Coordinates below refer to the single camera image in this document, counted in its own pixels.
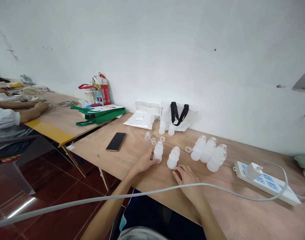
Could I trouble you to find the grey chair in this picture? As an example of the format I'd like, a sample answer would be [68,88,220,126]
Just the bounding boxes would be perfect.
[0,134,58,196]

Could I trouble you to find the flat white plastic bag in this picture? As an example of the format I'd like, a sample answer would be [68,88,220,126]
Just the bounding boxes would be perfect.
[122,111,156,130]

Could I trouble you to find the blue white packet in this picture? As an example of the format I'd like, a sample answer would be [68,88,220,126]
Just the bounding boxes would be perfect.
[19,74,35,87]

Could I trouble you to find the translucent white baby bottle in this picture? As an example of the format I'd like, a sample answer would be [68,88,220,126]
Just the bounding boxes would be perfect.
[200,137,217,164]
[190,135,207,161]
[217,143,228,160]
[166,146,181,170]
[153,141,164,163]
[206,146,227,173]

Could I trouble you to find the green cloth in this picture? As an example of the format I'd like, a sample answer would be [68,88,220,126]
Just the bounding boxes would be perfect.
[293,153,305,173]

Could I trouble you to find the white charger cable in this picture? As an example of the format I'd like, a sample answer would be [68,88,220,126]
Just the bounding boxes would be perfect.
[0,164,289,231]

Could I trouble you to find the person's right hand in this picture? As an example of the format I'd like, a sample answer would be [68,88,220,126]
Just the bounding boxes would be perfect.
[172,164,202,198]

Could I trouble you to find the person's left hand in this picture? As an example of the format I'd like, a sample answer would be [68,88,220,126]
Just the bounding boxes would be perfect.
[132,148,161,177]

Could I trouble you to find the black smartphone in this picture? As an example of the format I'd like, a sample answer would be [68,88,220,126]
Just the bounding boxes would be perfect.
[105,132,127,152]

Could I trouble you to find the pile of metal parts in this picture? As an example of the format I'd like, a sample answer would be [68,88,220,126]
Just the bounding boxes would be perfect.
[56,100,80,108]

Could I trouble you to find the person's body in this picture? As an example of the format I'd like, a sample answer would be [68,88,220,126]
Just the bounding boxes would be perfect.
[110,189,207,240]

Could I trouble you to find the yellow board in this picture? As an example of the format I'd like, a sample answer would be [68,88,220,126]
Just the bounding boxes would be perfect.
[24,118,76,148]

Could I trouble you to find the green fabric bag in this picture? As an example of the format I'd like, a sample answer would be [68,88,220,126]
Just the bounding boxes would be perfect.
[70,104,127,126]

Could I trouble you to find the small white desk fan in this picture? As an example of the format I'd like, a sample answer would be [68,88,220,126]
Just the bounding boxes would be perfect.
[19,86,41,102]

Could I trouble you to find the white power strip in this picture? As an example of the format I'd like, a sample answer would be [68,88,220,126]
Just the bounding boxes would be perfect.
[233,161,302,207]

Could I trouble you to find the red white paper bag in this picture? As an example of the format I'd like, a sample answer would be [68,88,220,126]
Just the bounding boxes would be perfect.
[78,72,112,106]

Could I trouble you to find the clear plastic bag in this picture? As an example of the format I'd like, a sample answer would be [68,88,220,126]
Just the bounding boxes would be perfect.
[134,100,162,117]

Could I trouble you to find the white tote bag black handles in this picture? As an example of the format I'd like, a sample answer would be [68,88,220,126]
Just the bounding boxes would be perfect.
[160,100,200,133]

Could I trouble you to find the white charger adapter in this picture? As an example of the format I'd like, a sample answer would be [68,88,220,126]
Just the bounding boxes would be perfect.
[245,162,263,181]

